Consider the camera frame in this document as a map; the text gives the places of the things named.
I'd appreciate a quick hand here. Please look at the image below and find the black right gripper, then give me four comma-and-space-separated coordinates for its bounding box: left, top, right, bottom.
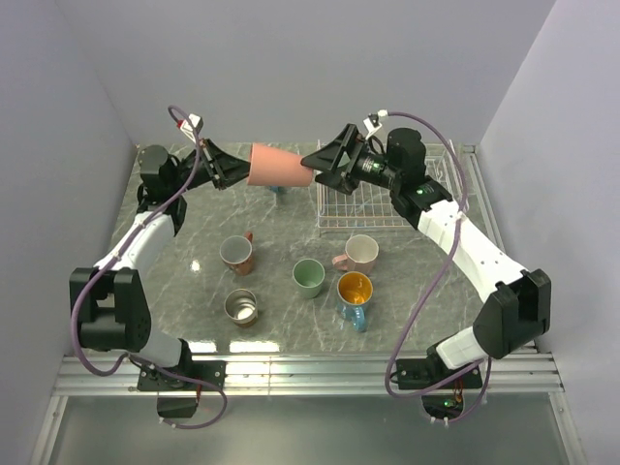
301, 124, 401, 197

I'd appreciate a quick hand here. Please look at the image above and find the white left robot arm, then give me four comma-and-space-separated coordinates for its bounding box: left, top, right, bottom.
69, 139, 250, 389

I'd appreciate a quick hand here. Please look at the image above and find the aluminium front rail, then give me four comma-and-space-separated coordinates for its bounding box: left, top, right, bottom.
52, 352, 564, 396

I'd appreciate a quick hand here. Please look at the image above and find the short green plastic cup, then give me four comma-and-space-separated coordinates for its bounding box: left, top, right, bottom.
293, 259, 326, 299

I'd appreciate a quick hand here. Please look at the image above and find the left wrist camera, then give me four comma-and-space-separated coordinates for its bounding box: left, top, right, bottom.
177, 113, 203, 140

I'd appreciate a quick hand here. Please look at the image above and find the blue mug orange interior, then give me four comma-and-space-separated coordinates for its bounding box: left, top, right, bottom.
337, 271, 373, 332

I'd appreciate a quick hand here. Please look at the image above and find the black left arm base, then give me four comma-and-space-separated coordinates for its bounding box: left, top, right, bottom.
136, 360, 228, 429

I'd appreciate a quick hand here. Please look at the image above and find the tall pink plastic cup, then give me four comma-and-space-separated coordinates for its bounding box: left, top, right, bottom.
247, 143, 313, 187

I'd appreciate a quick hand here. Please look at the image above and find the blue flowered mug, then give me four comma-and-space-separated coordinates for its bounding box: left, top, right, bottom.
267, 186, 290, 195

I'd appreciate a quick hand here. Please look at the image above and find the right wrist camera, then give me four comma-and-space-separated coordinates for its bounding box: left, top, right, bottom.
363, 109, 388, 140

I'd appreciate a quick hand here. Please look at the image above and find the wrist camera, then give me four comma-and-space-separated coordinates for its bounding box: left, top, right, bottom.
363, 109, 388, 140
177, 113, 203, 140

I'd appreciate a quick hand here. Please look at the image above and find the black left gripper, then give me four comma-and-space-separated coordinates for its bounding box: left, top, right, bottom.
170, 138, 260, 195

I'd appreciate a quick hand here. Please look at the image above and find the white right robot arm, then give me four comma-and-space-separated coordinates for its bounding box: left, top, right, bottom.
301, 124, 551, 387

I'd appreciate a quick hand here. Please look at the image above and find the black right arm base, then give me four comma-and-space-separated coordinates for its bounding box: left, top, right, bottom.
390, 356, 489, 423

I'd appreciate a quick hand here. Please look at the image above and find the white and pink mug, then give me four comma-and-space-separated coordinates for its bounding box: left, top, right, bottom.
332, 234, 380, 275

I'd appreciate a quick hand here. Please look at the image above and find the stainless steel cup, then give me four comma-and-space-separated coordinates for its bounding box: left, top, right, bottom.
224, 289, 259, 327

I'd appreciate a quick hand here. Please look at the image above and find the brown-pink ceramic mug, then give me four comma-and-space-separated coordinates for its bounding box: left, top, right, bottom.
219, 232, 254, 276

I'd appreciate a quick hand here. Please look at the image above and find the white wire dish rack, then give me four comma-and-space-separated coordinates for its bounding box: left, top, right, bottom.
317, 143, 462, 232

